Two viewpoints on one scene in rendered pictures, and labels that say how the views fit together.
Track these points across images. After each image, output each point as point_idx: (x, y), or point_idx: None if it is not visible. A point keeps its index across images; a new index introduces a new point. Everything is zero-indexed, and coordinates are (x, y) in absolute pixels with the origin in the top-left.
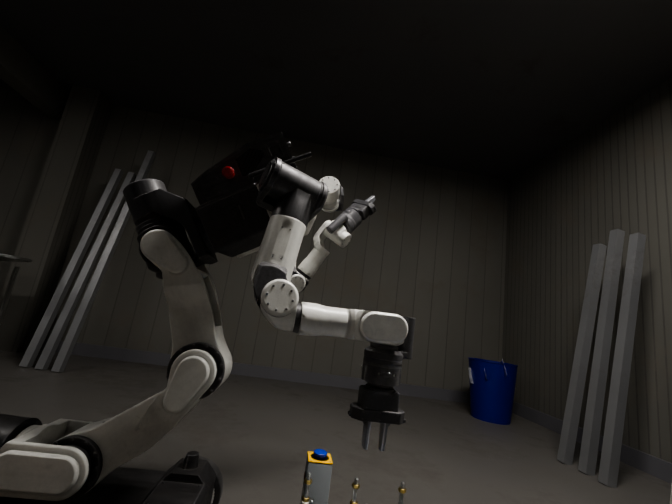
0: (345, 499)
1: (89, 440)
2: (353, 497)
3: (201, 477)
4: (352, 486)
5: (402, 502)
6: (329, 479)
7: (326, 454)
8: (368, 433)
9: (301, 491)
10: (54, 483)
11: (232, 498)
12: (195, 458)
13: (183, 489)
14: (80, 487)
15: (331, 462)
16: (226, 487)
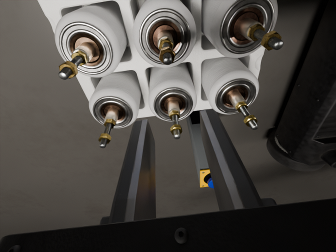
0: (161, 175)
1: None
2: (176, 118)
3: (318, 144)
4: (181, 127)
5: (106, 126)
6: (198, 155)
7: (209, 181)
8: (222, 150)
9: (194, 175)
10: None
11: (246, 158)
12: (333, 159)
13: (335, 128)
14: None
15: (201, 172)
16: (251, 166)
